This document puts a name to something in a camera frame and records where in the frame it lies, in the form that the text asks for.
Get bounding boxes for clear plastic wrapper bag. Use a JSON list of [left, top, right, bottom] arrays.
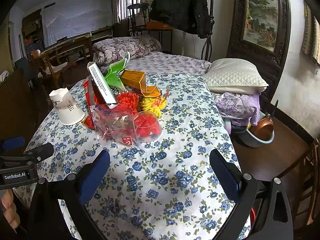
[[90, 105, 137, 146]]

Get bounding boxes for clear red plastic cup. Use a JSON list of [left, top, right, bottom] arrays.
[[133, 111, 162, 143]]

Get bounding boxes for red snack wrapper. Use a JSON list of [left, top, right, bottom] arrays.
[[83, 75, 101, 129]]

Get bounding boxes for white rectangular carton box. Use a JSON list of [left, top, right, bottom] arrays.
[[87, 62, 117, 109]]

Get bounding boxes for green white snack bag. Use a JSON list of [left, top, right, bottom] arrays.
[[104, 51, 130, 90]]

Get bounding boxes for orange cardboard box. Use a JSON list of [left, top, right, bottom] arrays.
[[120, 70, 161, 98]]

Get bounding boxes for person left hand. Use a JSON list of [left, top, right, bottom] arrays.
[[1, 189, 20, 230]]

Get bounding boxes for light blue wash basin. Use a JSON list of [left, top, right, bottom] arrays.
[[238, 112, 274, 148]]

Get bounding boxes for blue floral bed sheet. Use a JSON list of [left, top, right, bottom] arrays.
[[28, 74, 238, 239]]

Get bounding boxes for purple floral blanket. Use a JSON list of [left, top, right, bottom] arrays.
[[212, 92, 260, 126]]

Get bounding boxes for white quilted pillow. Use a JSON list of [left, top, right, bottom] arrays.
[[202, 58, 268, 95]]

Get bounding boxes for wooden armchair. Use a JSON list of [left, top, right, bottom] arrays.
[[30, 48, 91, 88]]

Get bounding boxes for maroon floral rolled quilt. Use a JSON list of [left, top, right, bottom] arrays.
[[93, 35, 162, 66]]

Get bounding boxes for purple floral bed cover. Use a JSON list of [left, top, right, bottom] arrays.
[[100, 50, 212, 77]]

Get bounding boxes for wooden desk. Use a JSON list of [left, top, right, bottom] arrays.
[[39, 26, 115, 63]]

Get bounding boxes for orange top side table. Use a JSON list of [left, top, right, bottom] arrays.
[[146, 21, 173, 53]]

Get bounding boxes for framed landscape painting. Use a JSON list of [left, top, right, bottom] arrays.
[[243, 0, 279, 52]]

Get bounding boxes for black hanging jacket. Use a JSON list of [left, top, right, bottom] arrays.
[[150, 0, 212, 38]]

